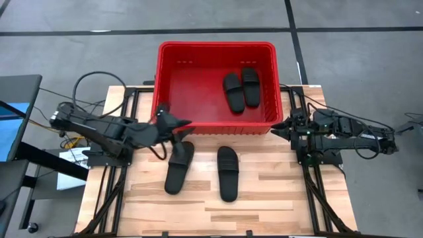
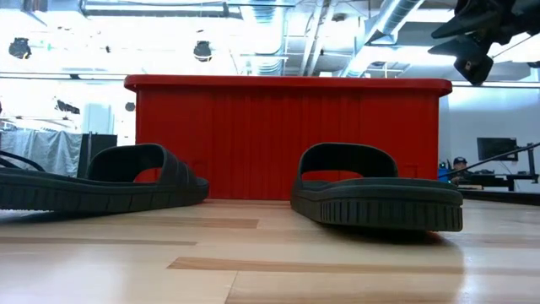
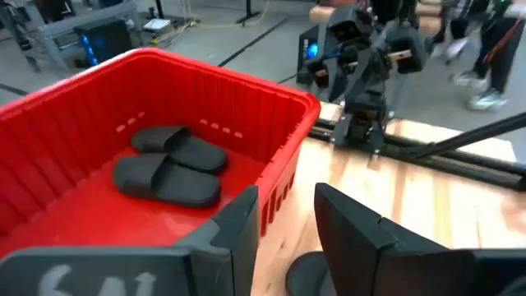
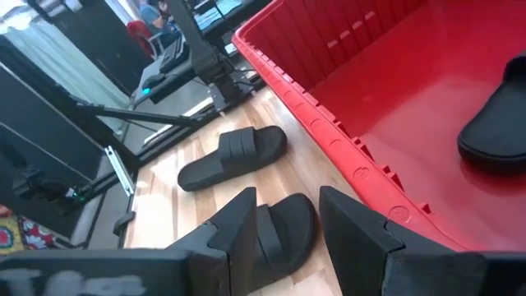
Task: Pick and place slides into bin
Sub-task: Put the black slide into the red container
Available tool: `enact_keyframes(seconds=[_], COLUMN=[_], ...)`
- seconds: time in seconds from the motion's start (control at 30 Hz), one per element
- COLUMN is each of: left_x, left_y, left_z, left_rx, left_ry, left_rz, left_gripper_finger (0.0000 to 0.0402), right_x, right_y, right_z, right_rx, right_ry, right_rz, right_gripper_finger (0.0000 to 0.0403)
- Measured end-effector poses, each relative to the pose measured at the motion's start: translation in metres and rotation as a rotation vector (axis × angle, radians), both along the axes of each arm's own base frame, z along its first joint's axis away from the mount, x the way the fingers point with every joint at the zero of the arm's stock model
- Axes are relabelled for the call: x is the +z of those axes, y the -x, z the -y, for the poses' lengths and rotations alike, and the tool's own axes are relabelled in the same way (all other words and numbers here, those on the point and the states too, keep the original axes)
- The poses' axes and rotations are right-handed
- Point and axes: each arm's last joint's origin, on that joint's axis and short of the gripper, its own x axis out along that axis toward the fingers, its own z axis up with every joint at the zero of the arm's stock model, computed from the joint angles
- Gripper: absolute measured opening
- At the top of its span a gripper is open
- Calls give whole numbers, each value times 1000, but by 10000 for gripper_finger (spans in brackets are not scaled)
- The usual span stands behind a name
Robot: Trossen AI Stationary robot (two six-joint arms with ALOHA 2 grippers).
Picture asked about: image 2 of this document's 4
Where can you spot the blue storage box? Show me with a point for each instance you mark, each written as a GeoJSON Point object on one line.
{"type": "Point", "coordinates": [444, 175]}

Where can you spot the black aluminium frame rails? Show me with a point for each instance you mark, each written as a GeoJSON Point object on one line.
{"type": "Point", "coordinates": [506, 197]}

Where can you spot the red plastic bin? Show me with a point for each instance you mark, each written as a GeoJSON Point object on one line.
{"type": "Point", "coordinates": [253, 126]}

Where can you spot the black rubber slide sandal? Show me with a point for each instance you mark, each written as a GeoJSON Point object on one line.
{"type": "Point", "coordinates": [379, 202]}
{"type": "Point", "coordinates": [84, 194]}

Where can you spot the black monitor stand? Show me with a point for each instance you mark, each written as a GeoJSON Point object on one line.
{"type": "Point", "coordinates": [530, 162]}

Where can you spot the black cabinet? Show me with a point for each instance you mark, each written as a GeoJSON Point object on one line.
{"type": "Point", "coordinates": [99, 143]}

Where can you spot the person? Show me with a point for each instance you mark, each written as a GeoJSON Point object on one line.
{"type": "Point", "coordinates": [460, 165]}

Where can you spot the black ceiling lamp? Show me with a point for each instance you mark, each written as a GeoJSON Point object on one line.
{"type": "Point", "coordinates": [19, 47]}
{"type": "Point", "coordinates": [202, 50]}

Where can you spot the silver spiral duct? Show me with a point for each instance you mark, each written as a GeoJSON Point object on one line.
{"type": "Point", "coordinates": [266, 42]}

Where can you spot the silver ventilation duct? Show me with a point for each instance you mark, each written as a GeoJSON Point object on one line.
{"type": "Point", "coordinates": [392, 21]}

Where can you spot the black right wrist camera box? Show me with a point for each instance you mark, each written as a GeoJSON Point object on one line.
{"type": "Point", "coordinates": [474, 69]}

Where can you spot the grey cloth cover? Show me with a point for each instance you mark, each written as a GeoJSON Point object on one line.
{"type": "Point", "coordinates": [42, 152]}

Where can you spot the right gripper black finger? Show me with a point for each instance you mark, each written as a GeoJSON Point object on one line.
{"type": "Point", "coordinates": [457, 47]}
{"type": "Point", "coordinates": [472, 26]}

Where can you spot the white cabinet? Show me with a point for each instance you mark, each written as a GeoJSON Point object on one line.
{"type": "Point", "coordinates": [98, 119]}

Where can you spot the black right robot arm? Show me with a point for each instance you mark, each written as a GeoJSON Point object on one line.
{"type": "Point", "coordinates": [529, 12]}

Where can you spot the black background desk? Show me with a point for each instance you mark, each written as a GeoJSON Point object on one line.
{"type": "Point", "coordinates": [493, 179]}

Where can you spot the black computer monitor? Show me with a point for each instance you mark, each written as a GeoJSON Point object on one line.
{"type": "Point", "coordinates": [497, 148]}

